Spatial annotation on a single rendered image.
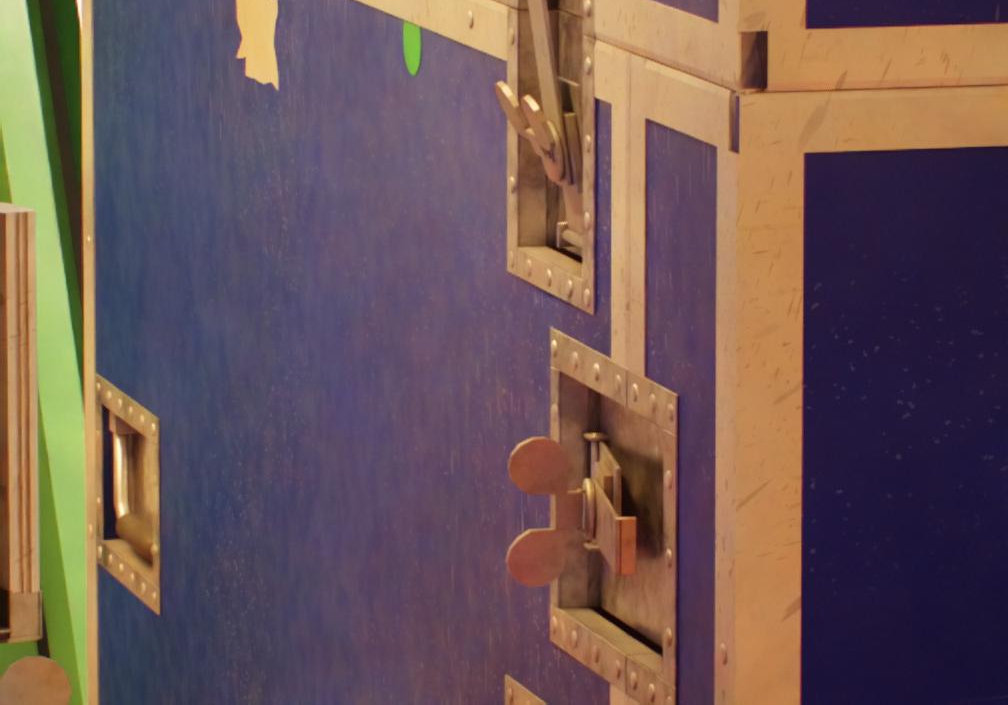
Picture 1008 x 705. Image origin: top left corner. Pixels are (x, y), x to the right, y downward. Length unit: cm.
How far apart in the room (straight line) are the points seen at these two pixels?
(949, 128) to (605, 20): 19
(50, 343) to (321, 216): 179
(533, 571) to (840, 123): 28
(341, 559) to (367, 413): 9
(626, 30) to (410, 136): 34
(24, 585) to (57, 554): 269
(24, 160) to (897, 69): 244
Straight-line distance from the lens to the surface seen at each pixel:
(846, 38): 243
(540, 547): 263
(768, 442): 244
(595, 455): 266
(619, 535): 255
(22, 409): 212
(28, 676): 219
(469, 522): 281
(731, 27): 243
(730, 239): 244
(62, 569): 481
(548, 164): 267
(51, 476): 481
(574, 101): 265
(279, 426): 314
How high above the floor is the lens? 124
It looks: 9 degrees down
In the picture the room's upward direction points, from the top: straight up
